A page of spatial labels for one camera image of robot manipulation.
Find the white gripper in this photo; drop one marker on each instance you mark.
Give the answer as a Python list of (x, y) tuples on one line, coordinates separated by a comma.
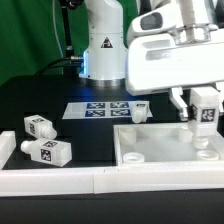
[(155, 64)]

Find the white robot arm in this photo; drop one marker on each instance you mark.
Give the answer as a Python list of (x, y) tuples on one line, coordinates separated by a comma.
[(105, 59)]

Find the paper sheet with markers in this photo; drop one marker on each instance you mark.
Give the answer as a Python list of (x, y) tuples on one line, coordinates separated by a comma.
[(98, 110)]

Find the black pole stand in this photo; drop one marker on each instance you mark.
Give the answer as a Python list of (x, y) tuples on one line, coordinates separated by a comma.
[(74, 62)]

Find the white U-shaped fence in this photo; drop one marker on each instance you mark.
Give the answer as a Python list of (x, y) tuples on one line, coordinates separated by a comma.
[(96, 180)]

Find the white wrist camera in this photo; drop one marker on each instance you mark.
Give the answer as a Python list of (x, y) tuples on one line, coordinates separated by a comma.
[(157, 21)]

